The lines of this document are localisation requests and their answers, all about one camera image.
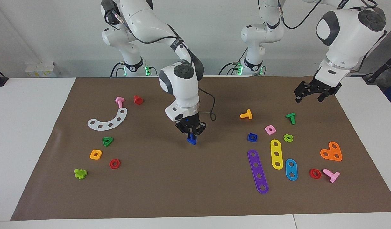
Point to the pink square plastic nut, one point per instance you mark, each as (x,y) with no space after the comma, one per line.
(273,131)

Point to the blue two-hole plastic strip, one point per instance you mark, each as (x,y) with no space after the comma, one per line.
(291,170)

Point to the black stand with pole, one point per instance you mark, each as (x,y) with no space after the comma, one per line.
(372,78)

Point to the blue triangle-head plastic screw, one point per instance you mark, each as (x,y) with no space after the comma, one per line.
(191,141)

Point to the white box with yellow labels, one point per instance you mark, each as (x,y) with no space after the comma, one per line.
(39,70)

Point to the lime green cross nut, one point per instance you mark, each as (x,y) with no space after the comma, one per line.
(286,138)

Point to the purple four-hole plastic strip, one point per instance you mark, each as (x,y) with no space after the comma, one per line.
(257,170)

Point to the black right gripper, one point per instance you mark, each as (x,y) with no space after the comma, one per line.
(192,124)

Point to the blue square plastic nut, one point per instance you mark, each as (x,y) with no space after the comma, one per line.
(249,138)

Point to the orange heart-shaped plastic plate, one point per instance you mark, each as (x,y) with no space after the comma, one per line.
(331,152)

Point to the brown table mat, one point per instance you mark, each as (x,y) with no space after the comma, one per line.
(189,190)

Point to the dark green plastic screw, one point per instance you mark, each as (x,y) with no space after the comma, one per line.
(291,118)

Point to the yellow three-hole plastic strip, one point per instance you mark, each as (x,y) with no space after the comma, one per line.
(276,149)

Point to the white curved five-hole plate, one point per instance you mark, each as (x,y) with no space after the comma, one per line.
(114,122)

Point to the pink plastic screw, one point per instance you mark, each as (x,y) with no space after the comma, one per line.
(333,176)
(119,101)

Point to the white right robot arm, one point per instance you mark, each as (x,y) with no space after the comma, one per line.
(182,89)

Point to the green triangle plastic nut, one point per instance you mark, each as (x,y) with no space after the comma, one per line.
(105,143)

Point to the orange plastic screw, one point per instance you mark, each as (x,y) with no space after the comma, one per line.
(248,114)

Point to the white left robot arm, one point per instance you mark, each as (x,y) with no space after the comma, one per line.
(345,41)

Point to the red plastic screw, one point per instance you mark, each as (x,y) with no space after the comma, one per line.
(138,100)

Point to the red hexagon plastic nut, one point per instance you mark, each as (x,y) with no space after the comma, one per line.
(111,164)
(311,174)

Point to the lime green cross-head screw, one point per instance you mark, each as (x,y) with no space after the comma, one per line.
(80,174)

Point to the orange square plastic nut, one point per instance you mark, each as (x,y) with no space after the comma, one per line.
(92,156)

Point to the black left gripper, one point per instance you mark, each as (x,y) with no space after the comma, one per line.
(323,87)

